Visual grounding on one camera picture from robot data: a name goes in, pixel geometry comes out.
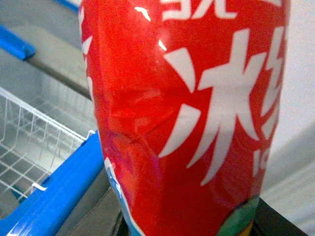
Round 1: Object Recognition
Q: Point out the blue sliding lid handle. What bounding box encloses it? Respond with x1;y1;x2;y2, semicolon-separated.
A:
0;26;36;60

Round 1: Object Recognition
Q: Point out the white wire basket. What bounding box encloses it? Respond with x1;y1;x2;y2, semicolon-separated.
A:
0;88;87;201

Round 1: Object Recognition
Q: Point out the glass sliding freezer lid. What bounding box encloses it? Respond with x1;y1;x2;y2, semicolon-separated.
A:
0;0;90;98

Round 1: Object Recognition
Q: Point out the white chest freezer blue rim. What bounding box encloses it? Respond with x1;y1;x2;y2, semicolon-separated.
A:
0;0;124;236

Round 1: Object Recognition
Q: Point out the red iced tea bottle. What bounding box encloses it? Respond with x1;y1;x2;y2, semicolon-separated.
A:
79;0;290;236

